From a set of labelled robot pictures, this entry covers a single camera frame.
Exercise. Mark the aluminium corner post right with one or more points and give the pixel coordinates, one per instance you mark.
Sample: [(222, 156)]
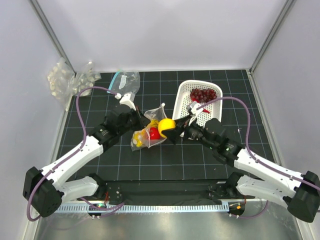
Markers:
[(285, 10)]

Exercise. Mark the black grid mat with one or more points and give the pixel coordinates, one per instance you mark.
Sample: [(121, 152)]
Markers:
[(186, 160)]

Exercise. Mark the yellow banana bunch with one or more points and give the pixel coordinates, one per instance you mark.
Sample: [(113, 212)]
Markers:
[(141, 139)]

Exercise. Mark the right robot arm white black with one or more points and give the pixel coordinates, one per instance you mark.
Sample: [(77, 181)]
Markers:
[(298, 192)]

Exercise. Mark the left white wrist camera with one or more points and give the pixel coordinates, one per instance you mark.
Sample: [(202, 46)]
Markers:
[(128, 100)]

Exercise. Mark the slotted cable duct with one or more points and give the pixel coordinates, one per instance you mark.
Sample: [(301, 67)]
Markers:
[(85, 208)]

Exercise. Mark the red apple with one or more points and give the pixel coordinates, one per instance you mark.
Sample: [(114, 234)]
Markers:
[(154, 134)]

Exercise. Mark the dark red grape bunch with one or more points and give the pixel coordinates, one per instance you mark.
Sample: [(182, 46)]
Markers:
[(203, 95)]

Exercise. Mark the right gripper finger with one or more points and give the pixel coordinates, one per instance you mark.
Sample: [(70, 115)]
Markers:
[(181, 123), (172, 134)]

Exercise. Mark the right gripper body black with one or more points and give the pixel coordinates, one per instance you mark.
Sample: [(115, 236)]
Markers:
[(196, 132)]

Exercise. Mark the blue zipper clear bag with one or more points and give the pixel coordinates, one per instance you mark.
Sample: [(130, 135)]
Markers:
[(124, 82)]

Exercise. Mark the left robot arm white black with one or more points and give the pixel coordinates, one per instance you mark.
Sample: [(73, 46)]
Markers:
[(47, 188)]

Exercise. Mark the polka dot bag middle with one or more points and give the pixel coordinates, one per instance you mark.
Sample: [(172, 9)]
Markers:
[(84, 78)]

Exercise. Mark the aluminium corner post left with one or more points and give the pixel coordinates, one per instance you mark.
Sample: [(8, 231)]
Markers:
[(50, 31)]

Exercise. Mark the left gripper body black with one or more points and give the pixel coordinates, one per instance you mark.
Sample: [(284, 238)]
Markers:
[(134, 122)]

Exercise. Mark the yellow round fruit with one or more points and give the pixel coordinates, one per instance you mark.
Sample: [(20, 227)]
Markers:
[(165, 124)]

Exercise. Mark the polka dot zip bag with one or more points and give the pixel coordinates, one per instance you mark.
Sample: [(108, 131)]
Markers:
[(158, 114)]

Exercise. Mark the aluminium corner post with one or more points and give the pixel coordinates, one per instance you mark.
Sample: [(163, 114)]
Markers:
[(285, 10), (50, 31)]

